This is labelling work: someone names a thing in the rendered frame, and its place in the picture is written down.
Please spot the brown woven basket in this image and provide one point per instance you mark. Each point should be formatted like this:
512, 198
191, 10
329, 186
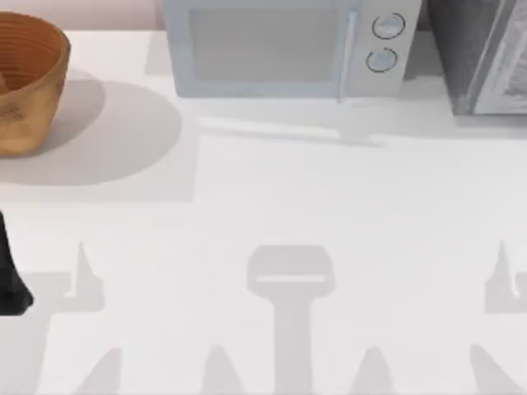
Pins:
37, 90

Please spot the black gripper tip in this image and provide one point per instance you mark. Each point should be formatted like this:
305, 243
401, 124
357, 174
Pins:
9, 280

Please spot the pale microwave oven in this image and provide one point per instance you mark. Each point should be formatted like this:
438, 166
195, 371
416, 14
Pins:
405, 49

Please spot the round microwave knob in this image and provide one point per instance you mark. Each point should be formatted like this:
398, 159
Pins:
388, 25
382, 60

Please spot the microwave door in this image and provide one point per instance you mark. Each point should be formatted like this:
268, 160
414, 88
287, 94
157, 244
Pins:
263, 45

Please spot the grey cabinet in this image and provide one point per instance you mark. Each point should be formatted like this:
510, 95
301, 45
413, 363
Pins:
465, 53

